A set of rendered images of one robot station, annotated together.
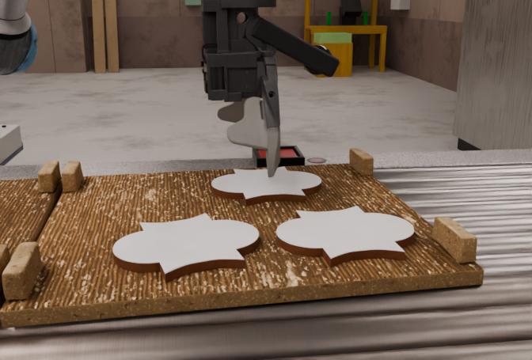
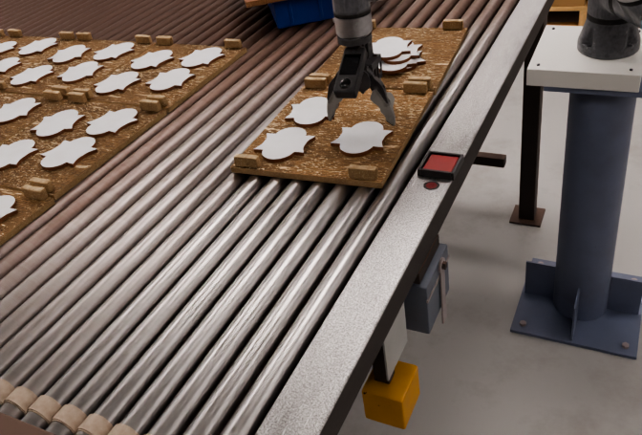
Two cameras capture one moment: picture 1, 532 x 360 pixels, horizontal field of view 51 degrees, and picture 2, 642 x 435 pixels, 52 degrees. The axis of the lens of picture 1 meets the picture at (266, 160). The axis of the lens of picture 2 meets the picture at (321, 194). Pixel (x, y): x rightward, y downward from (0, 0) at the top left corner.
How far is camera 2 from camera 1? 181 cm
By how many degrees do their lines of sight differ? 110
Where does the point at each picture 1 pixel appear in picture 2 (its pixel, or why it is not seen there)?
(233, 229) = (310, 119)
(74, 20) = not seen: outside the picture
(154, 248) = (310, 103)
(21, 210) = (388, 82)
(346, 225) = (287, 142)
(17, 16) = not seen: outside the picture
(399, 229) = (269, 154)
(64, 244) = not seen: hidden behind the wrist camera
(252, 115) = not seen: hidden behind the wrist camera
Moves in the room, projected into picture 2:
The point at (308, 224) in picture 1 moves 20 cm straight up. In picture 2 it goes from (297, 135) to (283, 53)
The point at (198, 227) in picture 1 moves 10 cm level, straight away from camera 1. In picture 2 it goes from (320, 112) to (358, 116)
